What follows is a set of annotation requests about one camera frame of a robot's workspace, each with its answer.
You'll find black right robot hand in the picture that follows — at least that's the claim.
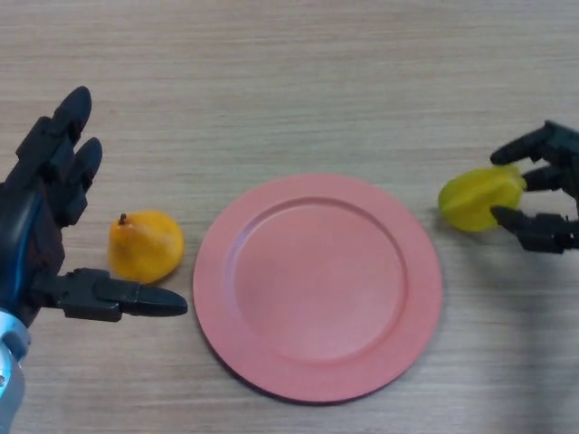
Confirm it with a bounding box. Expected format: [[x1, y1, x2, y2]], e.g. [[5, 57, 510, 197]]
[[489, 119, 579, 254]]

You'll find yellow green starfruit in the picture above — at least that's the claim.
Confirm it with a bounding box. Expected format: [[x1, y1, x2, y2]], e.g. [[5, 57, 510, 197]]
[[437, 165, 528, 233]]

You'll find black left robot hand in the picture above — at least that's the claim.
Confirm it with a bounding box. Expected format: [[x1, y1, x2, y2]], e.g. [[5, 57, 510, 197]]
[[0, 86, 189, 329]]

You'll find pink round plate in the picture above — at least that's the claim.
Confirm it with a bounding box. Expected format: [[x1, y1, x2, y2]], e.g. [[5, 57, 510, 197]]
[[193, 173, 443, 404]]

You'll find orange yellow pear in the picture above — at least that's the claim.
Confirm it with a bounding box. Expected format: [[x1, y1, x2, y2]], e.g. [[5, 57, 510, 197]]
[[107, 209, 185, 285]]

